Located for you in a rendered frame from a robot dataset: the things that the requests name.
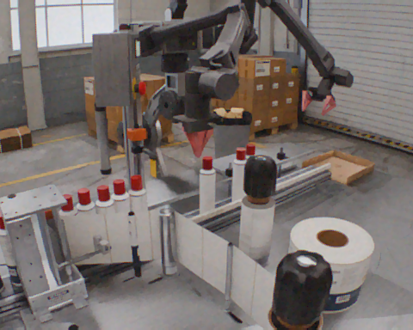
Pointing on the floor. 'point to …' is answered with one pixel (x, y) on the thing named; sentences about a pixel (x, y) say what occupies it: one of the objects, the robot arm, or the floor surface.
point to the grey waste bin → (230, 138)
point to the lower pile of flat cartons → (9, 140)
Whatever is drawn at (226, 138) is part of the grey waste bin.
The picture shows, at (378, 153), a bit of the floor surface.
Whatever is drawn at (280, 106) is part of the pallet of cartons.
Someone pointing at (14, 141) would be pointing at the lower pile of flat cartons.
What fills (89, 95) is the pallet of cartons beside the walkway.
